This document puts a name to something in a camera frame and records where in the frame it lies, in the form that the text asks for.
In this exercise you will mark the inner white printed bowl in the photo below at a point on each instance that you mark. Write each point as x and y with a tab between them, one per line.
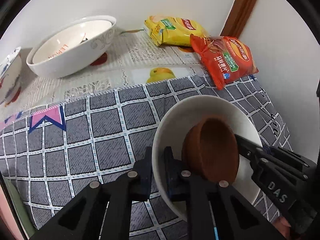
69	38

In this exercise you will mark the yellow chips bag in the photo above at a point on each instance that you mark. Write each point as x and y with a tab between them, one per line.
174	31

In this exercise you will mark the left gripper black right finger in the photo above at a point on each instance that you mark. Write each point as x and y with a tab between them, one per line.
214	211

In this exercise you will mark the red chips bag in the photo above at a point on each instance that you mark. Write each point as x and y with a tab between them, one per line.
226	58

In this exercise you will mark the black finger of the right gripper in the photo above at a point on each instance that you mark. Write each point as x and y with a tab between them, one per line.
282	158

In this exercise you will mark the grey checked tablecloth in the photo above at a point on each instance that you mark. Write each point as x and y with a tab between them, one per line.
50	153

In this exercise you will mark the white small bowl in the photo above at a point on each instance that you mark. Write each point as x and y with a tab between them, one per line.
177	122

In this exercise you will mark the large white bowl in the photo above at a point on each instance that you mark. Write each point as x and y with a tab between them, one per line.
76	58

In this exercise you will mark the brown door frame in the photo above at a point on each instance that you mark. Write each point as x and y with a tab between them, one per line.
238	17

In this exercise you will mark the pink plate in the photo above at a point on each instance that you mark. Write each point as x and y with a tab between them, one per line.
8	218

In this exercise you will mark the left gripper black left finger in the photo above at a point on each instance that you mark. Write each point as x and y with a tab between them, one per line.
102	211

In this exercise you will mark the green plate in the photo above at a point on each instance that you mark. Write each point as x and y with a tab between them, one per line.
20	209

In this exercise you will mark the newspaper print table cover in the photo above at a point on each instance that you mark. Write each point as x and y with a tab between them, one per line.
130	58

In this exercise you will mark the brown clay bowl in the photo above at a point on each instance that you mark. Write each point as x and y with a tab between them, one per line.
210	149

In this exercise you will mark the blue patterned porcelain bowl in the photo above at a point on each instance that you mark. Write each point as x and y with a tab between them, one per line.
11	68

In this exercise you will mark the person's right hand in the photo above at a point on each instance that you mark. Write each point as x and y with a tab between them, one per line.
282	225

